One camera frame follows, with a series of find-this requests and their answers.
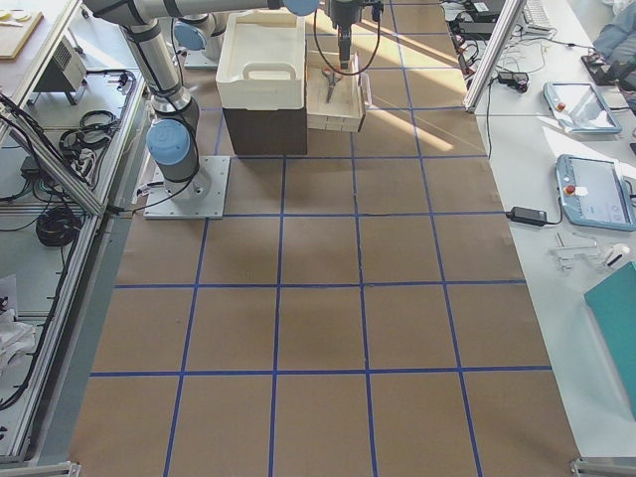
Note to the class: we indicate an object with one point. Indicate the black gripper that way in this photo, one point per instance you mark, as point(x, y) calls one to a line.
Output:
point(344, 15)

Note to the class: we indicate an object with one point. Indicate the grey orange scissors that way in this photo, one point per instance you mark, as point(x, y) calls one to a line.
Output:
point(332, 79)

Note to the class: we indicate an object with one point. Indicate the wooden drawer with white handle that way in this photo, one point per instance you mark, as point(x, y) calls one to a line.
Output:
point(341, 108)

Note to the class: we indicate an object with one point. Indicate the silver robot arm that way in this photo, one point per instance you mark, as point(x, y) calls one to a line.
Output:
point(202, 33)
point(171, 141)

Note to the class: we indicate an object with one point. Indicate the white plastic tray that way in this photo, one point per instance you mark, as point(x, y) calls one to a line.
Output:
point(262, 63)

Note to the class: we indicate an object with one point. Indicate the brown wooden cabinet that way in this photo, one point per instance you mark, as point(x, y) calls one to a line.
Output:
point(267, 132)

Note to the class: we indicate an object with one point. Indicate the upper blue teach pendant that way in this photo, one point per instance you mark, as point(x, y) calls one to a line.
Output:
point(578, 107)

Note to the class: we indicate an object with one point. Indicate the blue teach pendant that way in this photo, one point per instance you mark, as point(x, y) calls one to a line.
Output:
point(593, 193)
point(578, 107)

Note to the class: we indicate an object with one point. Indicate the black power adapter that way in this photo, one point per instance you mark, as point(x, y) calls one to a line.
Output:
point(532, 217)

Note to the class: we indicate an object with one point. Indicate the lower blue teach pendant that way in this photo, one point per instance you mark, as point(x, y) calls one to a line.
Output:
point(593, 193)

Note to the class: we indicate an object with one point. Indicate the teal box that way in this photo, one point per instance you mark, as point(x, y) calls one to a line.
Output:
point(612, 302)

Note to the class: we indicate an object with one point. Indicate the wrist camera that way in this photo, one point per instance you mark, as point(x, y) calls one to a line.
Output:
point(377, 7)

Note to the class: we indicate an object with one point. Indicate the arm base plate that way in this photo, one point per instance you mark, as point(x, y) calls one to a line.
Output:
point(202, 60)
point(204, 198)

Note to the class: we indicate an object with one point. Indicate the aluminium frame post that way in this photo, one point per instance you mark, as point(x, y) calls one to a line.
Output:
point(502, 32)

